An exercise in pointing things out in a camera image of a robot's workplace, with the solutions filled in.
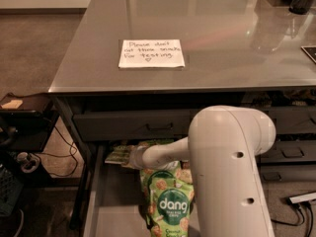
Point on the black card on counter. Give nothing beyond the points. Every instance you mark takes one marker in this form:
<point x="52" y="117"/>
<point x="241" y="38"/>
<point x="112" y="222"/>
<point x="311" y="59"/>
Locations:
<point x="310" y="51"/>

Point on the open middle drawer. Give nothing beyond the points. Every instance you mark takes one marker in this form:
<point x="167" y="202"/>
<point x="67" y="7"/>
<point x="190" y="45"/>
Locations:
<point x="116" y="205"/>

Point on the green dang chip bag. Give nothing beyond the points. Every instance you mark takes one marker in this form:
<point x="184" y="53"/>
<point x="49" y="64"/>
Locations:
<point x="175" y="171"/>
<point x="170" y="207"/>
<point x="152" y="142"/>

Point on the top right drawer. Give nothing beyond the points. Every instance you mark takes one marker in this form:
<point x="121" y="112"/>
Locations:
<point x="292" y="119"/>

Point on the right middle drawer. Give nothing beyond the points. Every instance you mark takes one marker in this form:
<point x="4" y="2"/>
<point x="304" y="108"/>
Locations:
<point x="290" y="152"/>

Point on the round metal caster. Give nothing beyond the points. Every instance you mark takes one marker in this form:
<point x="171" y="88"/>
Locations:
<point x="28" y="162"/>

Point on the dark grey drawer cabinet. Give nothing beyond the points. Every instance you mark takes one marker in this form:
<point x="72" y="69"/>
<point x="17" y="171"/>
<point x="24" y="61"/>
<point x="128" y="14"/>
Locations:
<point x="238" y="53"/>

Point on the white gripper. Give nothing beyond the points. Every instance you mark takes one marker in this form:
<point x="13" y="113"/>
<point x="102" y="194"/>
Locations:
<point x="135" y="156"/>

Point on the dark plastic crate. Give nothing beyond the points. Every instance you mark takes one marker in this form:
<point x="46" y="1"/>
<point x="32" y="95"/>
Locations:
<point x="10" y="189"/>

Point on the green jalapeno chip bag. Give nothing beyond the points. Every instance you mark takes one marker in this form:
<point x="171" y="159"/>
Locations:
<point x="120" y="154"/>

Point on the white handwritten paper note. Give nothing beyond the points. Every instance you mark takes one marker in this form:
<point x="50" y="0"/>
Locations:
<point x="151" y="53"/>

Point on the top left drawer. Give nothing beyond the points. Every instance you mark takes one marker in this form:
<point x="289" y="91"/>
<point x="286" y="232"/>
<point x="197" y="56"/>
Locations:
<point x="150" y="124"/>

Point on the front green Dang chip bag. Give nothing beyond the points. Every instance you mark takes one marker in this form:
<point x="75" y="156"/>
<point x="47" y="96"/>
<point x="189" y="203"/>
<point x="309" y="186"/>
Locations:
<point x="170" y="207"/>

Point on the grey power strip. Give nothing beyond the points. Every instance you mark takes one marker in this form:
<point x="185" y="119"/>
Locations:
<point x="301" y="198"/>

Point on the right bottom drawer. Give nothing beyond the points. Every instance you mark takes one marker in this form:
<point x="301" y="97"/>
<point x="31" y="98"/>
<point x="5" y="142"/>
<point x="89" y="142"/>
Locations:
<point x="298" y="173"/>

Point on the black side cart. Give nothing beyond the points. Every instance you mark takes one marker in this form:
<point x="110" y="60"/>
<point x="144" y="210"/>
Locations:
<point x="27" y="129"/>

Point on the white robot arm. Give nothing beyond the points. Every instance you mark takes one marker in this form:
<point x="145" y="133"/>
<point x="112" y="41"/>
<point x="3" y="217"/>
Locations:
<point x="222" y="145"/>

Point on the middle green Dang chip bag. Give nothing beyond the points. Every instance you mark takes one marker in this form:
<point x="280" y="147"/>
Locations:
<point x="175" y="171"/>

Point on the tan sticky note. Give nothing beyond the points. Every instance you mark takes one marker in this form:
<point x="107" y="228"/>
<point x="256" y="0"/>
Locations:
<point x="12" y="105"/>

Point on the rear green Dang chip bag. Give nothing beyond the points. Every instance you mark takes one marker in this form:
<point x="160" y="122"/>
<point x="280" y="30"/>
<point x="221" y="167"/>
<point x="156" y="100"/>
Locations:
<point x="152" y="142"/>

